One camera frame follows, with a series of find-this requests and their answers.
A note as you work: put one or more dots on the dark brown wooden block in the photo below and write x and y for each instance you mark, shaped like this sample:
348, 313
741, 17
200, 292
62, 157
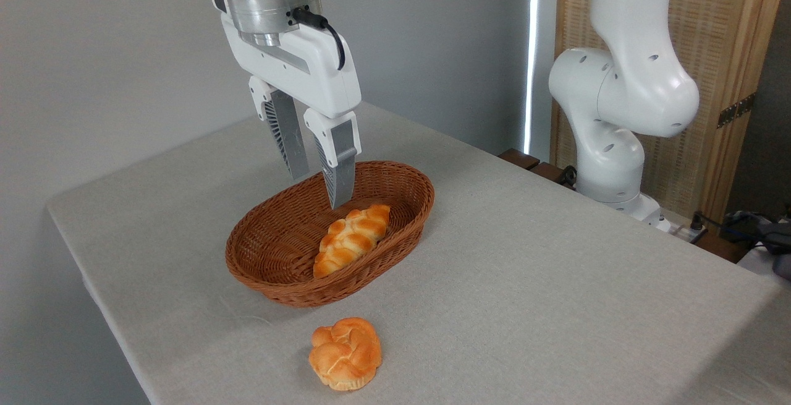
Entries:
519, 158
550, 172

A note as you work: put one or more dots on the dark metal screen hinge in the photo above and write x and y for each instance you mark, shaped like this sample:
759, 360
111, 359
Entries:
735, 110

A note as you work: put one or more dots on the long braided bread loaf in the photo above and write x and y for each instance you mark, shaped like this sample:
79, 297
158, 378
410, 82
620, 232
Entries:
352, 238

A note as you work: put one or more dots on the grey tablecloth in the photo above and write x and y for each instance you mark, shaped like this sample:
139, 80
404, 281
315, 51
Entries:
525, 281

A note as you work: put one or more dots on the brown oval wicker basket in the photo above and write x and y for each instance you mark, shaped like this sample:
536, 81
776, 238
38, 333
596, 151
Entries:
272, 250

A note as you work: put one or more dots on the wooden rattan folding screen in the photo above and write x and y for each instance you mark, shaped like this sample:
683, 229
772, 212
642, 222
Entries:
723, 34

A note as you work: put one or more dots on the round knotted bread roll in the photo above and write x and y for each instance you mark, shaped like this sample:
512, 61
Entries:
345, 352

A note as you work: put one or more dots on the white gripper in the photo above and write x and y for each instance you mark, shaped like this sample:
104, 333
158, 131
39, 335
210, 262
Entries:
309, 68

